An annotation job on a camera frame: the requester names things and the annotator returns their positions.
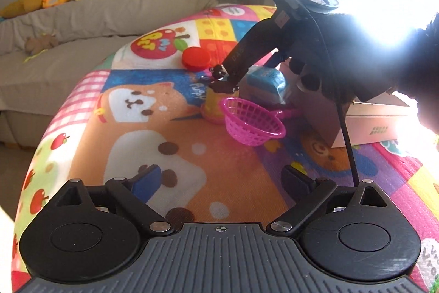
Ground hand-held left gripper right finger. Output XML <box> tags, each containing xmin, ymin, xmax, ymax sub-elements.
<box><xmin>269</xmin><ymin>164</ymin><xmax>390</xmax><ymax>235</ymax></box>

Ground colourful cartoon play mat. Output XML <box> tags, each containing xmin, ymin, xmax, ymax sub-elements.
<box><xmin>12</xmin><ymin>5</ymin><xmax>439</xmax><ymax>293</ymax></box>

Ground yellow plush pillow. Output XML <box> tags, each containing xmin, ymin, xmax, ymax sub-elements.
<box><xmin>0</xmin><ymin>0</ymin><xmax>44</xmax><ymax>19</ymax></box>

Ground yellow toy cup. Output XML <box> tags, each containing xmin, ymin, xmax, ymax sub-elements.
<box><xmin>202</xmin><ymin>87</ymin><xmax>241</xmax><ymax>125</ymax></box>

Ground blue wet wipes packet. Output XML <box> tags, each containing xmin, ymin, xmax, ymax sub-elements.
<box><xmin>240</xmin><ymin>66</ymin><xmax>287</xmax><ymax>105</ymax></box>

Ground brown plush toy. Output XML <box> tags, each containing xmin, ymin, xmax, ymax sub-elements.
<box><xmin>25</xmin><ymin>35</ymin><xmax>59</xmax><ymax>55</ymax></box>

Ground pink toy strainer basket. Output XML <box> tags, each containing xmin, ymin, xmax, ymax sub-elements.
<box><xmin>219</xmin><ymin>97</ymin><xmax>302</xmax><ymax>147</ymax></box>

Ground beige covered sofa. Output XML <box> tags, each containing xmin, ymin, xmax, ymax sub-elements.
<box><xmin>0</xmin><ymin>0</ymin><xmax>220</xmax><ymax>147</ymax></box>

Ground cardboard box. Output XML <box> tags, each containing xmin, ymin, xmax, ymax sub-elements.
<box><xmin>279</xmin><ymin>60</ymin><xmax>423</xmax><ymax>148</ymax></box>

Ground red round lid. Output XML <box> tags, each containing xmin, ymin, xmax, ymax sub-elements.
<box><xmin>182</xmin><ymin>48</ymin><xmax>212</xmax><ymax>71</ymax></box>

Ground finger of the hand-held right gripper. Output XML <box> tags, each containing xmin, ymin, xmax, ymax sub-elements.
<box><xmin>209</xmin><ymin>18</ymin><xmax>285</xmax><ymax>94</ymax></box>

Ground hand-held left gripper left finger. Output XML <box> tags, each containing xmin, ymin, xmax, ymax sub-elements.
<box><xmin>51</xmin><ymin>164</ymin><xmax>174</xmax><ymax>235</ymax></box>

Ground black cable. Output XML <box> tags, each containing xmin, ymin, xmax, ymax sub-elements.
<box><xmin>305</xmin><ymin>12</ymin><xmax>361</xmax><ymax>185</ymax></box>

